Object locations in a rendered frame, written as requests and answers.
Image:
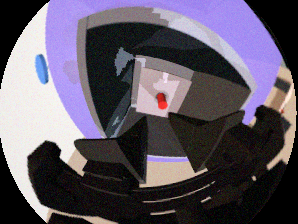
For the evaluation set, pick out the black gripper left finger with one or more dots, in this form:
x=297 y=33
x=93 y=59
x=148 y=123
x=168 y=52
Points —
x=130 y=149

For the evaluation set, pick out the red peg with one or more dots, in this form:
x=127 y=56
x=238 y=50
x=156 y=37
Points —
x=161 y=101

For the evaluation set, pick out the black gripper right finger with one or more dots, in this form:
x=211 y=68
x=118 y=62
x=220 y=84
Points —
x=199 y=137

